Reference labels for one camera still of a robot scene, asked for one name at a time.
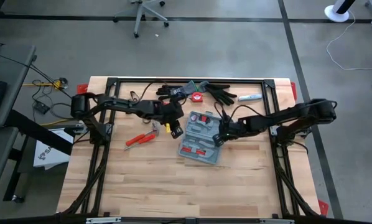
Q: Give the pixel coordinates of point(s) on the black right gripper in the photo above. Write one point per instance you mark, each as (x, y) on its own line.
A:
(235, 129)

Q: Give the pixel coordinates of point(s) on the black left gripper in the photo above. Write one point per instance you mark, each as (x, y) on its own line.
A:
(172, 112)

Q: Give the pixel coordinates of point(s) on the red hex key set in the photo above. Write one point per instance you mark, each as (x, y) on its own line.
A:
(186, 150)

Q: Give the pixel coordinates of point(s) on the grey plastic tool case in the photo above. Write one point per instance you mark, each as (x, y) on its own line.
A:
(198, 140)

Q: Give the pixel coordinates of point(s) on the round white-red tape roll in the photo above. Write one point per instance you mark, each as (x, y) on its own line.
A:
(194, 117)

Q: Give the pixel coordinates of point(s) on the small red tool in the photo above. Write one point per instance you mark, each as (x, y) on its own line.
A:
(204, 118)

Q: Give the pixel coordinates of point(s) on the black glove with red label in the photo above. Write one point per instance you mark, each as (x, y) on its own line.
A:
(170, 91)

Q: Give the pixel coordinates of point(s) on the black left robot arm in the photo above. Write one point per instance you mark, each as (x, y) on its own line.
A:
(123, 104)

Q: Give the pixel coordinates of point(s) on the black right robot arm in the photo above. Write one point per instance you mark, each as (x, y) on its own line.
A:
(282, 116)

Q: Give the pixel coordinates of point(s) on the small red bit holder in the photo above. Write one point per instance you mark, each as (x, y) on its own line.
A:
(200, 152)

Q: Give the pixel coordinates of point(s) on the red tape measure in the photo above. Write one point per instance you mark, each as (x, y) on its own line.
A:
(197, 97)

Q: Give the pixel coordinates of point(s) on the plain black work glove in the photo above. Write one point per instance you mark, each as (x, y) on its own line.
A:
(218, 93)

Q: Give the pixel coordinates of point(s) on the clear safety glasses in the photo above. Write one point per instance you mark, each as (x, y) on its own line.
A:
(135, 97)

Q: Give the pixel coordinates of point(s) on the grey office chair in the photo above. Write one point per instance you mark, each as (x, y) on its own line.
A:
(139, 18)

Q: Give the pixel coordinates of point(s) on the white printed box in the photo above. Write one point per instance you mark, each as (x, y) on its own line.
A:
(49, 155)

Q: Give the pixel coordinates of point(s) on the black diagonal bar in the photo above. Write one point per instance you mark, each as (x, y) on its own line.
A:
(39, 133)

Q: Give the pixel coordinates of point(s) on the black power adapter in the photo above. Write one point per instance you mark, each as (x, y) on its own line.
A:
(41, 107)

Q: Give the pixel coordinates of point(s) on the black desk leg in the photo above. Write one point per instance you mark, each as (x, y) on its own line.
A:
(15, 177)

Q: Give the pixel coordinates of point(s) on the white-based tower fan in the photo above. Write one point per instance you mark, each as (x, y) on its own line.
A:
(335, 15)

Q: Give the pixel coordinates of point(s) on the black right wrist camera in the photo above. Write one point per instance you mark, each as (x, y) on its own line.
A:
(226, 121)

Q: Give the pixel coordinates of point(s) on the black aluminium table frame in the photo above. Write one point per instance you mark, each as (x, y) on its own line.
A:
(242, 81)

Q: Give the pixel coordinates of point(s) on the red corner bracket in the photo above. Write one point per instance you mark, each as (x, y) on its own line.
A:
(81, 91)
(293, 90)
(323, 208)

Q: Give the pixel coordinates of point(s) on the silver metal bracket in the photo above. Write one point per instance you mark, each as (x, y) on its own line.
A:
(102, 220)
(276, 221)

